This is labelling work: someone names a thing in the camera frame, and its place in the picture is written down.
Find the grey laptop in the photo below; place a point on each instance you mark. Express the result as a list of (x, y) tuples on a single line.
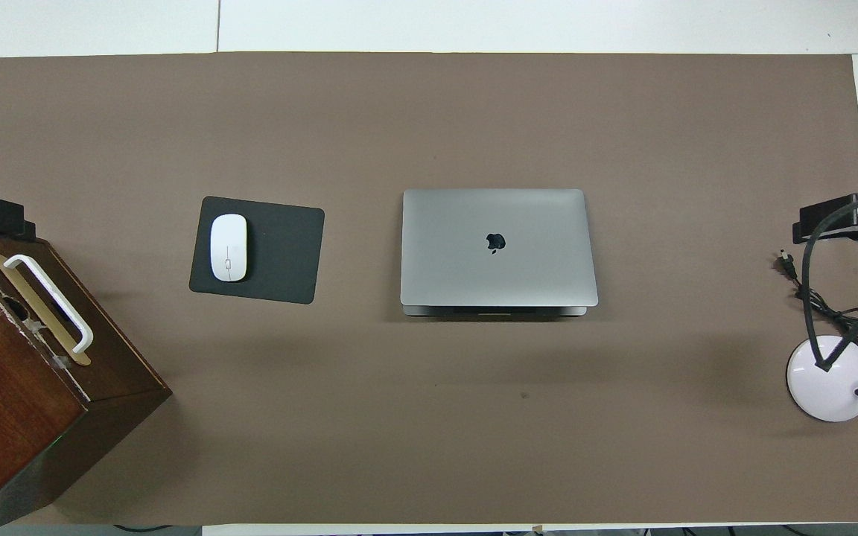
[(533, 253)]

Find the white desk lamp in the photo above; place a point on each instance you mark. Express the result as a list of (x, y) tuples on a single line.
[(839, 391)]

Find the white computer mouse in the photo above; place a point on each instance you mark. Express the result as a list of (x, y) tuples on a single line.
[(229, 248)]

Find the black mouse pad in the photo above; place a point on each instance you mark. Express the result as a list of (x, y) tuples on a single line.
[(284, 253)]

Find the brown table mat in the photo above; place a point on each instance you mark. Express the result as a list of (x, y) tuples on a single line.
[(474, 409)]

